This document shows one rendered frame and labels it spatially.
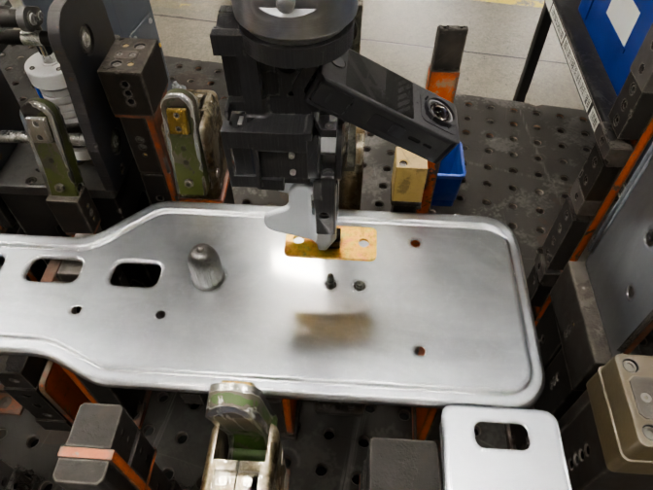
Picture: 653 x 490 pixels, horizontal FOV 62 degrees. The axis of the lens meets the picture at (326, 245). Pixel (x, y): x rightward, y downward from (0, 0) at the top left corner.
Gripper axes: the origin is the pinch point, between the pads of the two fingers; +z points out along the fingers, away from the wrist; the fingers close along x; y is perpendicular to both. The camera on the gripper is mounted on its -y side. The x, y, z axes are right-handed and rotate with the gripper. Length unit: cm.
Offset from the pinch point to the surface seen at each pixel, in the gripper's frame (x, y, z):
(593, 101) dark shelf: -29.3, -32.2, 6.5
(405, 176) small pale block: -10.9, -7.3, 3.5
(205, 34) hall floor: -217, 77, 108
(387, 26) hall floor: -230, -14, 109
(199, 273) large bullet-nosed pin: 1.4, 12.8, 5.7
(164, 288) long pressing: 1.5, 16.9, 8.5
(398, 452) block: 15.7, -6.7, 10.7
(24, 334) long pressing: 7.7, 28.9, 8.4
